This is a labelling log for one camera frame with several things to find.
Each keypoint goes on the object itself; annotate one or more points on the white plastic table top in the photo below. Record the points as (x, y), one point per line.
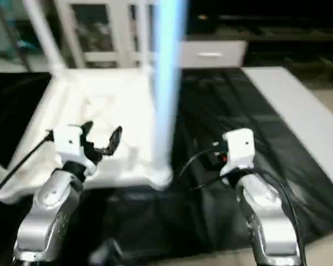
(116, 105)

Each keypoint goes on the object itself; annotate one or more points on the white plastic table leg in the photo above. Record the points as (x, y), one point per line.
(44, 39)
(145, 33)
(167, 83)

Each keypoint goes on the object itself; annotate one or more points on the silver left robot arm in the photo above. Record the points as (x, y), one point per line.
(50, 210)

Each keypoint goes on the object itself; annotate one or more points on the black work mat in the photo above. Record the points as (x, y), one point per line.
(227, 111)

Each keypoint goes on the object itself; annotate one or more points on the white flat panel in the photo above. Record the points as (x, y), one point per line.
(299, 116)

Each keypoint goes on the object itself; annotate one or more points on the white drawer unit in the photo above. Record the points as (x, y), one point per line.
(211, 54)

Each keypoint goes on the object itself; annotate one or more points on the white glass-door cabinet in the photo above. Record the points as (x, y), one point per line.
(100, 33)

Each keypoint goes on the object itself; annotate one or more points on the dark wooden TV bench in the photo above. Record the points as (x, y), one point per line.
(277, 44)

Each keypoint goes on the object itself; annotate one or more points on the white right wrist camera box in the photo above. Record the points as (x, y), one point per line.
(238, 149)

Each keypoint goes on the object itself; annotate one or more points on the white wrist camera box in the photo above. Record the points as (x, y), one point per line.
(238, 149)
(66, 141)

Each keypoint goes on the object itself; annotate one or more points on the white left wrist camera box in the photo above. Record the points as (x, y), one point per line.
(66, 141)

